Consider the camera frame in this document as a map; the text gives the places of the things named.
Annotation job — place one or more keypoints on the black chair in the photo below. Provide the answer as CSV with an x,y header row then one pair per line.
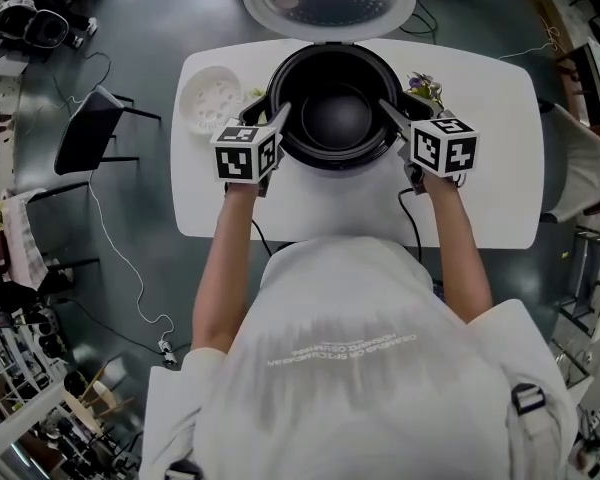
x,y
87,133

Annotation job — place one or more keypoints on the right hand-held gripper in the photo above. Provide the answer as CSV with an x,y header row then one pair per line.
x,y
442,148

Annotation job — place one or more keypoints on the small purple flower plant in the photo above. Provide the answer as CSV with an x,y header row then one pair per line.
x,y
422,85

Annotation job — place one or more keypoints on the grey armchair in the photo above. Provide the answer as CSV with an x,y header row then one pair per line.
x,y
580,168

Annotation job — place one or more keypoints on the person's white shirt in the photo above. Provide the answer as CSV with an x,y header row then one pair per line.
x,y
360,378

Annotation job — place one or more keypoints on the wooden stool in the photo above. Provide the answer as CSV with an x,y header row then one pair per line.
x,y
97,398

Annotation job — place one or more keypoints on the white steamer tray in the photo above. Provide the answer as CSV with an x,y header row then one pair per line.
x,y
210,100

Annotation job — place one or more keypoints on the dark grey bowl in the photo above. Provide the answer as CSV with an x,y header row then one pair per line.
x,y
335,113

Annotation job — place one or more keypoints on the person's right forearm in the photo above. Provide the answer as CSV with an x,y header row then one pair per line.
x,y
462,258

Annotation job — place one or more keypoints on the person's left forearm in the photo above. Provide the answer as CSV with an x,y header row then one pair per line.
x,y
225,278

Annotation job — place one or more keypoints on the rice cooker on floor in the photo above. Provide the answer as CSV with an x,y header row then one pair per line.
x,y
47,28

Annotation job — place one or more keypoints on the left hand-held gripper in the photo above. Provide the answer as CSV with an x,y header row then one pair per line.
x,y
237,160

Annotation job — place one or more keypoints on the dark rice cooker body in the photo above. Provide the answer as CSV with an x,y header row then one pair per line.
x,y
337,165

